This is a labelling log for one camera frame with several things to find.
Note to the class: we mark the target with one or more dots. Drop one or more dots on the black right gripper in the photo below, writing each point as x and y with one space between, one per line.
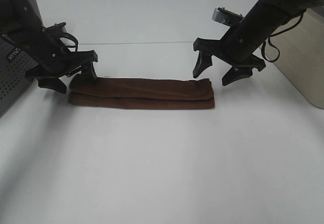
241 64

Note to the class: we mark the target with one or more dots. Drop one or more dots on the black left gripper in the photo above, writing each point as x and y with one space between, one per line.
48 71

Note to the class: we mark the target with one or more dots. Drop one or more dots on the brown towel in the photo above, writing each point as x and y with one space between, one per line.
135 93

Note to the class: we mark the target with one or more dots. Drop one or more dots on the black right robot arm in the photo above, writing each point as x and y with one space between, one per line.
246 34

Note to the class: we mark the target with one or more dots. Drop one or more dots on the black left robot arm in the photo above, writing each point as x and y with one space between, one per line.
53 49

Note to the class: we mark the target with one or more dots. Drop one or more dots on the grey perforated plastic basket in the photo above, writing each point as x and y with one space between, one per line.
14 64

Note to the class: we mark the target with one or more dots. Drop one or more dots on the beige storage box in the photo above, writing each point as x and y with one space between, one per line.
301 56

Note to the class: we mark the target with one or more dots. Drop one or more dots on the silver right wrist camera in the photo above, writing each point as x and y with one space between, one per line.
226 17

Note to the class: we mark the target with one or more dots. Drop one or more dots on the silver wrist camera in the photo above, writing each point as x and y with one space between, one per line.
56 29
226 17

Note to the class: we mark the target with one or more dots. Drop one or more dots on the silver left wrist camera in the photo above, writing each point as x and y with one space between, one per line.
56 29

